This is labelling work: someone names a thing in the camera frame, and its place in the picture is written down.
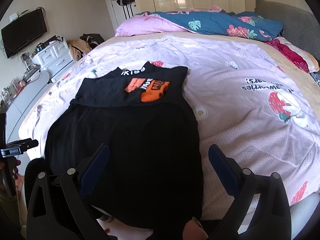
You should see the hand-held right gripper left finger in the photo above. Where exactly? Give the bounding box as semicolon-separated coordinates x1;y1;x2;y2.
26;143;110;240

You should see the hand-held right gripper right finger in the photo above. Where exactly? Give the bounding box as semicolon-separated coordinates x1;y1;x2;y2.
208;144;292;240

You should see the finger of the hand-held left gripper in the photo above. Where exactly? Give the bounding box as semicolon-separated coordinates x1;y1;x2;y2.
5;138;39;153

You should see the black t-shirt with orange print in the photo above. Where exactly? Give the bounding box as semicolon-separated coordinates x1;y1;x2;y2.
44;61;204;230

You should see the person's left hand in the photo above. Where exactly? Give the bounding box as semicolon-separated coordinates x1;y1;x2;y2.
11;159;22;180

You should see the person's right hand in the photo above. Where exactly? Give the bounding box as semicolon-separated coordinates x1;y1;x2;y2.
184;217;208;240

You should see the pink printed bed sheet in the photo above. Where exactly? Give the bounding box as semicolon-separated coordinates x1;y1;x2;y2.
19;31;320;220

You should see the white rounded desk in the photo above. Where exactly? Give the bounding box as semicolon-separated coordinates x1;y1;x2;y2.
5;70;52;143

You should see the clutter of small desk items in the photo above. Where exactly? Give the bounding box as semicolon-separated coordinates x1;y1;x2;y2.
0;52;42;105

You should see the white drawer cabinet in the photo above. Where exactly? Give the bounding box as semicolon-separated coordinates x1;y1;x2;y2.
32;39;75;83

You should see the brown cloth pile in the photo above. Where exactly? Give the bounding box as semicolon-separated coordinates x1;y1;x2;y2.
67;39;92;60

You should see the black television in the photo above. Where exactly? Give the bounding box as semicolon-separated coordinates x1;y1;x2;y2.
1;9;48;59

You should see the black bag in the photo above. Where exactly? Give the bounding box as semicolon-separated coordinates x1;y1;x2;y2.
80;33;105;49

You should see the red and cream pillow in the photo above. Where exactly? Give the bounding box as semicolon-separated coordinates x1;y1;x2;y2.
265;37;320;73

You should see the blue floral quilt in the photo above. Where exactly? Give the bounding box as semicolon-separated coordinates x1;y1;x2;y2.
147;9;284;42

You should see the pink pillow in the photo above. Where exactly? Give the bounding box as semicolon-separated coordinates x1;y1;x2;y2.
115;12;190;37

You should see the white door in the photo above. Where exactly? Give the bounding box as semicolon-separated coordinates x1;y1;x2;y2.
102;0;138;30

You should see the grey quilted headboard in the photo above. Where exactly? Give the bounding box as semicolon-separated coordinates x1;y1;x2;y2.
255;0;320;60

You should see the white bed frame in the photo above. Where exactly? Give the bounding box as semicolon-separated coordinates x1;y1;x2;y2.
290;194;318;228

